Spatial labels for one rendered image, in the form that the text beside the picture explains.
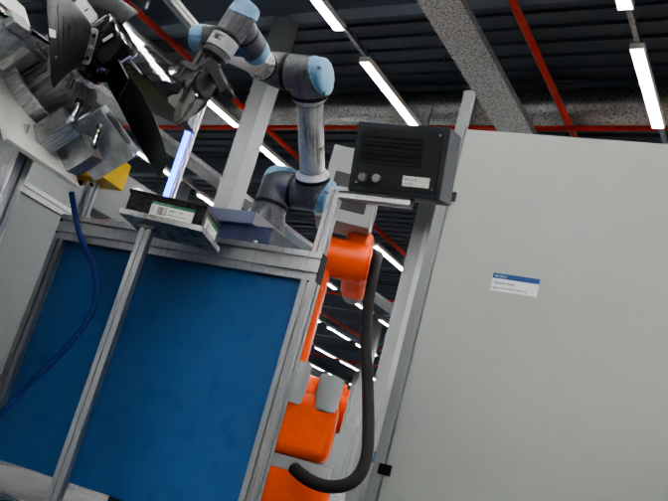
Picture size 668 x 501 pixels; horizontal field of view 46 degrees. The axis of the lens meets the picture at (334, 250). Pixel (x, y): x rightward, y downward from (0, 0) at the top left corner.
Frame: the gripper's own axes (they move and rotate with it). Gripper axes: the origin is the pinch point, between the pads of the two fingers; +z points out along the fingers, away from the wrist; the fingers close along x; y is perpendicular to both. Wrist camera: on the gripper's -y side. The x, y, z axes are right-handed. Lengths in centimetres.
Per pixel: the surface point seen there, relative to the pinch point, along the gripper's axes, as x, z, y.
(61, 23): 34.8, 0.1, 11.5
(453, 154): -36, -32, -53
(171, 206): -12.1, 18.6, -2.7
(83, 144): 6.1, 17.5, 16.1
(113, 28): 15.0, -10.3, 20.6
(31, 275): -67, 59, 80
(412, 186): -33, -18, -49
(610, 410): -179, -12, -101
